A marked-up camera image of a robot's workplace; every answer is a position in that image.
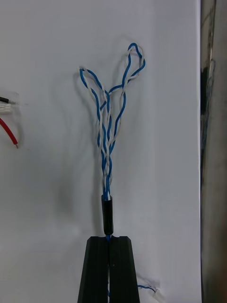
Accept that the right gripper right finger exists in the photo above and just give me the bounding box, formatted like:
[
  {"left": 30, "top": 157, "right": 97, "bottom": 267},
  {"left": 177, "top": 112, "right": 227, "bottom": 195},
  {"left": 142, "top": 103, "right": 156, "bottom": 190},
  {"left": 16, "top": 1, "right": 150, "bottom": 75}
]
[{"left": 109, "top": 235, "right": 140, "bottom": 303}]

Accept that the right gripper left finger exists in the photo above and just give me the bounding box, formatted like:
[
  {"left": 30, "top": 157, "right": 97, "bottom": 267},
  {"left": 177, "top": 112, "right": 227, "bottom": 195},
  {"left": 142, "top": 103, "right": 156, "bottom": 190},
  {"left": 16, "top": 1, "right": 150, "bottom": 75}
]
[{"left": 77, "top": 235, "right": 110, "bottom": 303}]

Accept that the blue-white twisted wire harness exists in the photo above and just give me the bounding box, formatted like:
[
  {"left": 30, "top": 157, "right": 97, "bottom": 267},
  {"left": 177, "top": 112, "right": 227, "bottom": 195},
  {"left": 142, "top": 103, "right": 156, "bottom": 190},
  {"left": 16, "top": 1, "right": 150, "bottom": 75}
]
[{"left": 78, "top": 43, "right": 164, "bottom": 303}]

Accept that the red-black wire harness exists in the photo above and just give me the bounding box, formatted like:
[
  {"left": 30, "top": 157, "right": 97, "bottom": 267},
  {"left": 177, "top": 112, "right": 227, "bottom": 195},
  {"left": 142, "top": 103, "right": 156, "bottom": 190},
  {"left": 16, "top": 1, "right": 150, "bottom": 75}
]
[{"left": 0, "top": 96, "right": 19, "bottom": 150}]

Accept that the white paper sheet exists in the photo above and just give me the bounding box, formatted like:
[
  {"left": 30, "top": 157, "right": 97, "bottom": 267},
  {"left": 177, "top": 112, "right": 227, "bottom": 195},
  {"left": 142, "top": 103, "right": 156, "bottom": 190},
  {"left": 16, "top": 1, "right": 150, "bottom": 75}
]
[{"left": 0, "top": 0, "right": 202, "bottom": 303}]

